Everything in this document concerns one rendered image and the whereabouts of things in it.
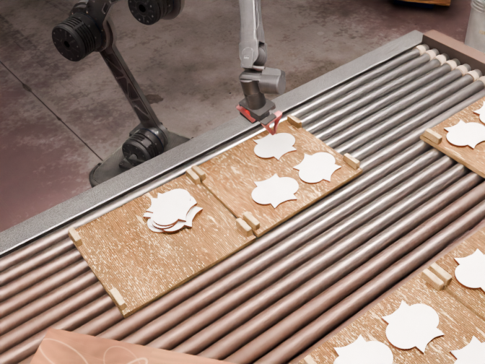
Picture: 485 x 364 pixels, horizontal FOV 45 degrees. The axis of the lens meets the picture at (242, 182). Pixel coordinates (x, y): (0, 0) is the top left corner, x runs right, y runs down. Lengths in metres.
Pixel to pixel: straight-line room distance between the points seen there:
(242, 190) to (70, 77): 2.67
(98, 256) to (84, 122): 2.20
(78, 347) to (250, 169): 0.78
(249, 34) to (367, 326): 0.84
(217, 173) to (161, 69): 2.39
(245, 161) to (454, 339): 0.82
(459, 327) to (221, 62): 3.00
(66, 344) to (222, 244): 0.50
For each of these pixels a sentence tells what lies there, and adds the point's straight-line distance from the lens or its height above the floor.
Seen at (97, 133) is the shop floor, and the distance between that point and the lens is 3.66.
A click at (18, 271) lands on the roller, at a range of 1.73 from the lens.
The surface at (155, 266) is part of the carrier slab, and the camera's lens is 1.59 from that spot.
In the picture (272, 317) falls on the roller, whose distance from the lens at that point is 1.48.
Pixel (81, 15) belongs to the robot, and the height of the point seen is 0.97.
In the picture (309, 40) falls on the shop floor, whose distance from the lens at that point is 4.35.
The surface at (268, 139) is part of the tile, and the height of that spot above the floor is 0.94.
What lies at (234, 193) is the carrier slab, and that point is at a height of 0.94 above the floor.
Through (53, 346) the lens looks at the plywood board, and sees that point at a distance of 1.39.
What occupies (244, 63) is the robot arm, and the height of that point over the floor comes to 1.28.
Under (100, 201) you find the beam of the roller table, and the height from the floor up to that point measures 0.92.
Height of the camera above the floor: 2.15
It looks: 43 degrees down
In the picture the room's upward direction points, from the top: 5 degrees counter-clockwise
